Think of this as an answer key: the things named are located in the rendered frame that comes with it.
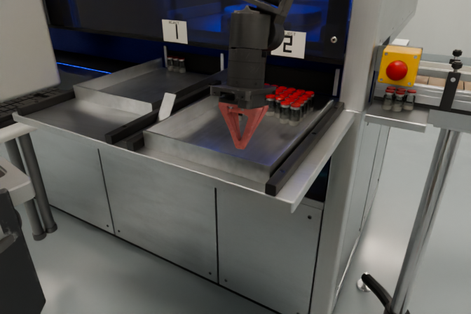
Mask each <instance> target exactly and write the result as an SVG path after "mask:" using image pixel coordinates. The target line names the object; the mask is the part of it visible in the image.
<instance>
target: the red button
mask: <svg viewBox="0 0 471 314"><path fill-rule="evenodd" d="M407 72H408V66H407V64H406V63H405V62H403V61H401V60H395V61H392V62H391V63H390V64H389V65H388V66H387V68H386V75H387V77H388V78H389V79H391V80H393V81H399V80H402V79H403V78H404V77H405V76H406V75H407Z"/></svg>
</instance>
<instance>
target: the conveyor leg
mask: <svg viewBox="0 0 471 314"><path fill-rule="evenodd" d="M433 127H436V128H441V129H440V132H439V137H438V139H437V143H436V147H435V151H434V154H433V157H432V161H431V164H430V169H429V171H428V176H427V179H426V181H425V186H424V189H423V193H422V196H421V201H420V203H419V206H418V211H417V213H416V218H415V221H414V225H413V228H412V231H411V235H410V239H409V243H408V245H407V250H406V253H405V255H404V260H403V263H402V267H401V271H400V275H399V277H398V281H397V285H396V288H395V292H394V295H393V298H392V302H391V305H390V311H391V312H392V314H406V313H407V308H408V306H409V302H410V300H411V295H412V293H413V290H414V287H415V284H416V280H417V277H418V274H419V271H420V268H421V264H422V262H423V258H424V255H425V251H426V249H427V246H428V242H429V239H430V236H431V233H432V229H433V226H434V224H435V220H436V218H437V213H438V211H439V207H440V205H441V201H442V198H443V195H444V192H445V188H446V185H447V182H448V180H449V175H450V173H451V169H452V167H453V163H454V160H455V157H456V154H457V151H458V147H459V144H460V141H461V138H462V136H463V133H464V132H466V133H470V134H471V131H468V130H461V129H457V128H450V127H445V126H441V125H433Z"/></svg>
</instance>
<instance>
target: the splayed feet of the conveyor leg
mask: <svg viewBox="0 0 471 314"><path fill-rule="evenodd" d="M357 288H358V289H359V290H360V291H362V292H370V291H372V292H373V293H374V294H375V295H376V296H377V297H378V299H379V300H380V302H381V303H382V304H383V306H384V308H385V309H384V312H383V314H392V312H391V311H390V305H391V302H392V299H393V298H392V297H391V295H390V294H389V293H388V292H387V291H386V289H385V288H384V287H383V286H382V285H381V284H380V283H379V282H377V281H376V280H375V279H374V278H373V277H372V276H371V275H370V274H369V273H368V272H366V273H364V274H362V277H361V280H358V281H357Z"/></svg>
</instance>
